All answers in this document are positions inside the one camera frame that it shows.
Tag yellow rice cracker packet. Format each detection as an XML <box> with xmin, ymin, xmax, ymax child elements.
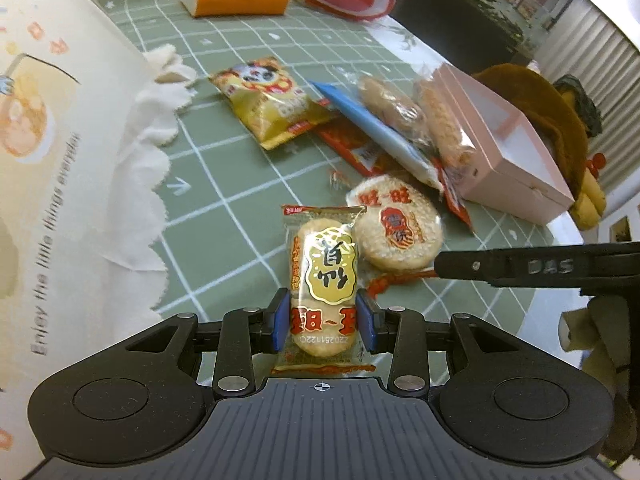
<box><xmin>272</xmin><ymin>205</ymin><xmax>373</xmax><ymax>376</ymax></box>

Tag round rice cracker packet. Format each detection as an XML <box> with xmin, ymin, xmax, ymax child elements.
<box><xmin>346</xmin><ymin>174</ymin><xmax>444</xmax><ymax>297</ymax></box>

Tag long red snack packet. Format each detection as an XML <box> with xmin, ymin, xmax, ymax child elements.
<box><xmin>314</xmin><ymin>118</ymin><xmax>402</xmax><ymax>178</ymax></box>

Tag blue seaweed snack packet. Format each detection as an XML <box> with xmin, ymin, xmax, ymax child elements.
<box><xmin>311</xmin><ymin>81</ymin><xmax>444</xmax><ymax>194</ymax></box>

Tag clear egg roll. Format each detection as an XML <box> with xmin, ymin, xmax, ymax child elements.
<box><xmin>413</xmin><ymin>77</ymin><xmax>475</xmax><ymax>178</ymax></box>

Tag clear waffle cookie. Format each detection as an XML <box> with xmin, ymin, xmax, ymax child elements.
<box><xmin>358</xmin><ymin>75</ymin><xmax>431</xmax><ymax>145</ymax></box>

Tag yellow panda snack packet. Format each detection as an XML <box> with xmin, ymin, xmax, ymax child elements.
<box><xmin>208</xmin><ymin>56</ymin><xmax>335</xmax><ymax>151</ymax></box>

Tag small red snack packet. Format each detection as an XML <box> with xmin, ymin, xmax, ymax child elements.
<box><xmin>433</xmin><ymin>157</ymin><xmax>474</xmax><ymax>233</ymax></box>

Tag green checkered table mat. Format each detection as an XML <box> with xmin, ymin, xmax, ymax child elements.
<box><xmin>86</xmin><ymin>0</ymin><xmax>557</xmax><ymax>391</ymax></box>

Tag pink cardboard box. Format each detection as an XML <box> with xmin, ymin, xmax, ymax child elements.
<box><xmin>433</xmin><ymin>64</ymin><xmax>574</xmax><ymax>226</ymax></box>

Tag white cloth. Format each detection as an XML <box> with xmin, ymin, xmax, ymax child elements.
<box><xmin>101</xmin><ymin>44</ymin><xmax>196</xmax><ymax>323</ymax></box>

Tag illustrated paper bag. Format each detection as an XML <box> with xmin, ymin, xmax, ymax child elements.
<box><xmin>1</xmin><ymin>0</ymin><xmax>153</xmax><ymax>479</ymax></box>

